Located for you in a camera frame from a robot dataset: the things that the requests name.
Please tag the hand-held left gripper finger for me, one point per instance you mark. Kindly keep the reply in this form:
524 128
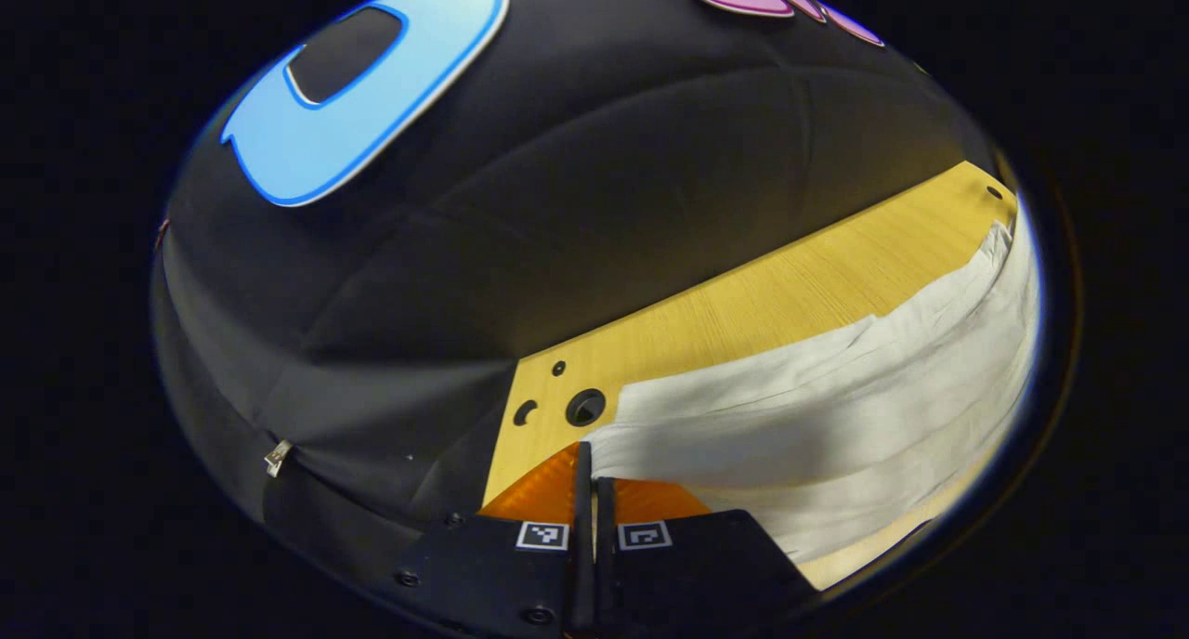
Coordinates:
582 528
606 565

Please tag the white jeans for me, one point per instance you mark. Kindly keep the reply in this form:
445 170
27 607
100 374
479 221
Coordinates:
836 407

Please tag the small white metal clip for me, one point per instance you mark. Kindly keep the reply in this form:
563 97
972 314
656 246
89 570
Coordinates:
277 457

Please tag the black backdrop cloth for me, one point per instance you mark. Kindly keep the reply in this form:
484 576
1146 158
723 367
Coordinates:
557 202

